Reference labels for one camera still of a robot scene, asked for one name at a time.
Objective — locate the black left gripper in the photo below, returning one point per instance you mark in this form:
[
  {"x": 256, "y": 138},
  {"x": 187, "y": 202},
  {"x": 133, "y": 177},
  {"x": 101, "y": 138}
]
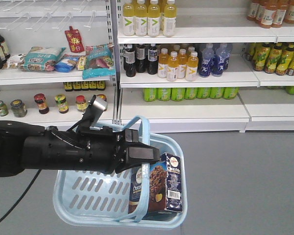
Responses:
[{"x": 96, "y": 150}]

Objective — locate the chocolate cookie box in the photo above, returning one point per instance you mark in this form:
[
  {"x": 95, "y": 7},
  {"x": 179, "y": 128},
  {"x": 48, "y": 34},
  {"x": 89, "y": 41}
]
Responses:
[{"x": 165, "y": 185}]

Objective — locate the light blue plastic basket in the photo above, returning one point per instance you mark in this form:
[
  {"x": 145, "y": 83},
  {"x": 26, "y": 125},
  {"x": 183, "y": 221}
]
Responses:
[{"x": 88, "y": 198}]

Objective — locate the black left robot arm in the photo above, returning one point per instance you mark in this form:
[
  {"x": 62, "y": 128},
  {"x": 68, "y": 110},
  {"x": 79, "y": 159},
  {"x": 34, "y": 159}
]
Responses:
[{"x": 25, "y": 146}]

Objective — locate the teal snack bag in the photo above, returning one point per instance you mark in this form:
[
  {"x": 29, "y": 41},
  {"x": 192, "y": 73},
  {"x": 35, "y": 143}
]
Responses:
[
  {"x": 42, "y": 58},
  {"x": 99, "y": 61}
]

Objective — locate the white drinks shelving unit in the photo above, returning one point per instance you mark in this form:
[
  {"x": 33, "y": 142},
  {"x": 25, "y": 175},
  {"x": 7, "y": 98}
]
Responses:
[{"x": 218, "y": 65}]

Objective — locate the white snack pegboard shelf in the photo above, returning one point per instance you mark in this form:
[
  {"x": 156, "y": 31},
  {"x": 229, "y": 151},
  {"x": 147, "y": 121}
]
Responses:
[{"x": 28, "y": 23}]

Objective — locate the red sauce pouch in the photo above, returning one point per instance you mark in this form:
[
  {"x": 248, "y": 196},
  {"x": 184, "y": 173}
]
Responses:
[{"x": 74, "y": 40}]

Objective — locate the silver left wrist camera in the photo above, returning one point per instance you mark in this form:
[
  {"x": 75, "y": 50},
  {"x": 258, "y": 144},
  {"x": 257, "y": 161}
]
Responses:
[{"x": 93, "y": 112}]

